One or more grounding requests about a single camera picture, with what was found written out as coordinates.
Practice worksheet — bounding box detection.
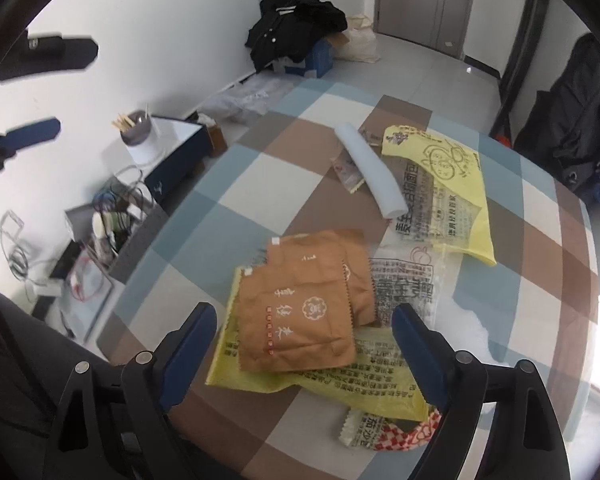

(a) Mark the small clear wrapper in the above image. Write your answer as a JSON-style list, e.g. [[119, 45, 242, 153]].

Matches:
[[330, 129, 386, 193]]

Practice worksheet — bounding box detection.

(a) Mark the red cable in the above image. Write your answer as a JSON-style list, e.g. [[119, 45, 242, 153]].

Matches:
[[70, 255, 106, 303]]

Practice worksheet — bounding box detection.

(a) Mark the black jacket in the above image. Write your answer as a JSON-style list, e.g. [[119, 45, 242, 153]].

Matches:
[[244, 0, 349, 72]]

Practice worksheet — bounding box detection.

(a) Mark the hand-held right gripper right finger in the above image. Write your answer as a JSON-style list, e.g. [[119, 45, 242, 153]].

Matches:
[[391, 302, 571, 480]]

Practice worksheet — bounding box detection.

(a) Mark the large yellow printed bag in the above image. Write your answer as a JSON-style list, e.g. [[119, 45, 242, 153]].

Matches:
[[206, 267, 431, 423]]

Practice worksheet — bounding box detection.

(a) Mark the checked tablecloth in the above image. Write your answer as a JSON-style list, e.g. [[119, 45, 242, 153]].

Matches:
[[96, 80, 600, 480]]

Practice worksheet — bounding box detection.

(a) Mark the black backpack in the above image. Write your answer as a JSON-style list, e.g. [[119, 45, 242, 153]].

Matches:
[[512, 34, 600, 193]]

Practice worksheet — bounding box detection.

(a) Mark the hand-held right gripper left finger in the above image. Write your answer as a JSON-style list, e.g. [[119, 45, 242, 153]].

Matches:
[[41, 301, 218, 480]]

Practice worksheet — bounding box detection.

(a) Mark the grey speckled storage box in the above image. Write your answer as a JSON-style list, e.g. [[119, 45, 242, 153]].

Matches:
[[65, 200, 171, 286]]

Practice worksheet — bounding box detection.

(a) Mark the red checkered wrapper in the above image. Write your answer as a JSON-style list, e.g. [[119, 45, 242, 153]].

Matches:
[[337, 405, 443, 452]]

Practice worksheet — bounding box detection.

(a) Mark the yellow bread bag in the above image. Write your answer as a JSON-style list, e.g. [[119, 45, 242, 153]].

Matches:
[[381, 124, 497, 267]]

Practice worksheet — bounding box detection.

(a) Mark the black cable tangle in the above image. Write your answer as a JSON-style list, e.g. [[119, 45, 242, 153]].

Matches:
[[95, 165, 156, 211]]

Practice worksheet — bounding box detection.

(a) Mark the small brown cardboard box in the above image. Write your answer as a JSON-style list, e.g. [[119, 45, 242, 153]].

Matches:
[[195, 114, 229, 153]]

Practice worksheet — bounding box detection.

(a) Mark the white chopstick holder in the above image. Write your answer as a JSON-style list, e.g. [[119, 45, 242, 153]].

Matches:
[[121, 110, 162, 166]]

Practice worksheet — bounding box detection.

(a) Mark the grey cable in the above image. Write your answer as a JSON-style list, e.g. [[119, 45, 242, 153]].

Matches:
[[0, 211, 56, 286]]

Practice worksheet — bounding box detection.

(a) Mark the navy box with white top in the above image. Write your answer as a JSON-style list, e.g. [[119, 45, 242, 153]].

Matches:
[[105, 116, 216, 201]]

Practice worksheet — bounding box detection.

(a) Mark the white paper roll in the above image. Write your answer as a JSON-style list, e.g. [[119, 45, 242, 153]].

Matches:
[[335, 121, 408, 219]]

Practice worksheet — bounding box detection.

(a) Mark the bundle of wooden chopsticks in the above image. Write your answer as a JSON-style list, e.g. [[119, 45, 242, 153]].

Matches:
[[111, 104, 151, 133]]

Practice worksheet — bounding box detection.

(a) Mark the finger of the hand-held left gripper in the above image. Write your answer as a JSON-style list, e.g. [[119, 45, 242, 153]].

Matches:
[[0, 31, 100, 83], [0, 117, 62, 176]]

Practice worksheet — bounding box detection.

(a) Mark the blue cardboard box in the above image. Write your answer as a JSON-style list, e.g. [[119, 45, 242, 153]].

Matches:
[[272, 30, 351, 78]]

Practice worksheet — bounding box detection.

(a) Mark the clear printed plastic bag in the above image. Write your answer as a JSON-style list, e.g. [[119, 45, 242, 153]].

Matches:
[[370, 245, 448, 331]]

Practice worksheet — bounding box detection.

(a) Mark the brown paper packet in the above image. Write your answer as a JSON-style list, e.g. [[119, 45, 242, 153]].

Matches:
[[236, 266, 356, 373], [266, 229, 378, 326]]

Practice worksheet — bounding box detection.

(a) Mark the black glass door frame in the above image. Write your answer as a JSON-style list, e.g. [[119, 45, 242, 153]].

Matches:
[[490, 0, 551, 138]]

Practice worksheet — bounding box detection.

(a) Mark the white plastic bag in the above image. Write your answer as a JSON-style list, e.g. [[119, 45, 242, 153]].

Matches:
[[200, 72, 301, 123]]

